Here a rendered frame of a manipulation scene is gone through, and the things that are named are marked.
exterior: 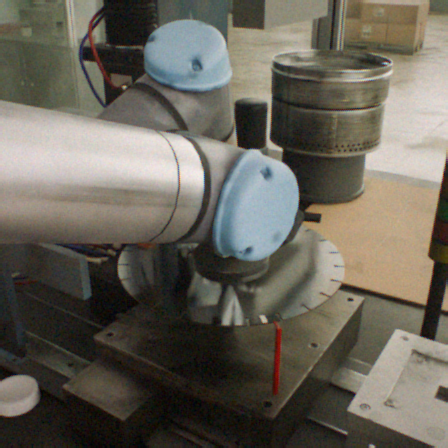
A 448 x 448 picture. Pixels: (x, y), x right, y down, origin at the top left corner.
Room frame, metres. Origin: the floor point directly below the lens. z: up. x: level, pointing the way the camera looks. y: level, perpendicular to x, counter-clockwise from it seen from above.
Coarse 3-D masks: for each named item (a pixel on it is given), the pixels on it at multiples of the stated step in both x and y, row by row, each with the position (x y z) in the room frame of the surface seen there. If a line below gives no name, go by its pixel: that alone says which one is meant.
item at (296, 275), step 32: (128, 256) 0.74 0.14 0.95; (160, 256) 0.74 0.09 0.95; (192, 256) 0.74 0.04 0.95; (288, 256) 0.74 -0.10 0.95; (320, 256) 0.74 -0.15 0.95; (128, 288) 0.65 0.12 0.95; (160, 288) 0.65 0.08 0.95; (192, 288) 0.65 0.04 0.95; (224, 288) 0.65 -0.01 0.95; (256, 288) 0.65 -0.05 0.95; (288, 288) 0.65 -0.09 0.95; (320, 288) 0.65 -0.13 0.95; (192, 320) 0.58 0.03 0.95; (224, 320) 0.58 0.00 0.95; (256, 320) 0.58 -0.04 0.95
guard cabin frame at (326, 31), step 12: (336, 0) 1.77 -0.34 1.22; (336, 12) 1.77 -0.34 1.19; (312, 24) 1.81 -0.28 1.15; (324, 24) 1.79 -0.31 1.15; (336, 24) 1.77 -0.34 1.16; (312, 36) 1.81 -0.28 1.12; (324, 36) 1.79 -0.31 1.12; (336, 36) 1.77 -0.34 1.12; (312, 48) 1.81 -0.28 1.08; (324, 48) 1.79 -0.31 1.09; (336, 48) 1.77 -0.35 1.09
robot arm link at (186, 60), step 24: (168, 24) 0.54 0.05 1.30; (192, 24) 0.53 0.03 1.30; (144, 48) 0.52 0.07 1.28; (168, 48) 0.51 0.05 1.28; (192, 48) 0.51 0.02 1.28; (216, 48) 0.51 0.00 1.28; (168, 72) 0.49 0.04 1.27; (192, 72) 0.49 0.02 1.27; (216, 72) 0.50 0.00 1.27; (168, 96) 0.49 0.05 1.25; (192, 96) 0.50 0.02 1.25; (216, 96) 0.51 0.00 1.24; (192, 120) 0.50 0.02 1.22; (216, 120) 0.53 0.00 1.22
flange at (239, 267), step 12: (204, 252) 0.73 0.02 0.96; (204, 264) 0.70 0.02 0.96; (216, 264) 0.70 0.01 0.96; (228, 264) 0.70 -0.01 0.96; (240, 264) 0.70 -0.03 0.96; (252, 264) 0.70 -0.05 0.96; (264, 264) 0.70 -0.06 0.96; (216, 276) 0.68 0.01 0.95; (228, 276) 0.68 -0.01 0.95; (240, 276) 0.68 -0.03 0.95
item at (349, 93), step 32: (288, 64) 1.58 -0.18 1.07; (320, 64) 1.60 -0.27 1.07; (352, 64) 1.57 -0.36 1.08; (384, 64) 1.45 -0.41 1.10; (288, 96) 1.38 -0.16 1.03; (320, 96) 1.34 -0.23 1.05; (352, 96) 1.33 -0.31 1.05; (384, 96) 1.39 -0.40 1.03; (288, 128) 1.38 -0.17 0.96; (320, 128) 1.34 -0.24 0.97; (352, 128) 1.34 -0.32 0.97; (288, 160) 1.43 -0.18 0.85; (320, 160) 1.37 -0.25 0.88; (352, 160) 1.38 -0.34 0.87; (320, 192) 1.37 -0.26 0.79; (352, 192) 1.39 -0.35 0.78
